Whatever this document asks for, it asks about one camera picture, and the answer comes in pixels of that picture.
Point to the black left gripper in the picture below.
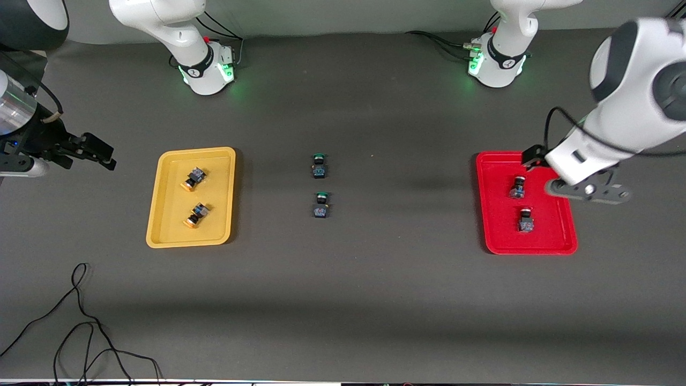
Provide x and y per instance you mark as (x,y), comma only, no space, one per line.
(534,155)

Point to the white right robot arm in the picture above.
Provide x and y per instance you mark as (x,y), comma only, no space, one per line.
(155,16)

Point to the red push button switch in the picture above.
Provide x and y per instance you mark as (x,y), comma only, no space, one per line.
(526,222)
(517,188)

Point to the yellow push button switch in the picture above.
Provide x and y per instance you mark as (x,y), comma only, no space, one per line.
(198,213)
(195,176)

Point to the red plastic tray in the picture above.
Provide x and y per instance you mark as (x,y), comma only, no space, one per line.
(498,230)

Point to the green push button switch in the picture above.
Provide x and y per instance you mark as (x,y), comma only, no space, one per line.
(319,170)
(320,210)

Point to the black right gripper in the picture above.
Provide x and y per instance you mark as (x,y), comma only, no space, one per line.
(38,138)

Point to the black frame bar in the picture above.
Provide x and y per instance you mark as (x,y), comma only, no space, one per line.
(680,8)

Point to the yellow plastic tray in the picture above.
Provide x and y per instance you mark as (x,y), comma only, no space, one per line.
(171,225)

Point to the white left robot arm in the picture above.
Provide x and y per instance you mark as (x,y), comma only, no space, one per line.
(632,80)

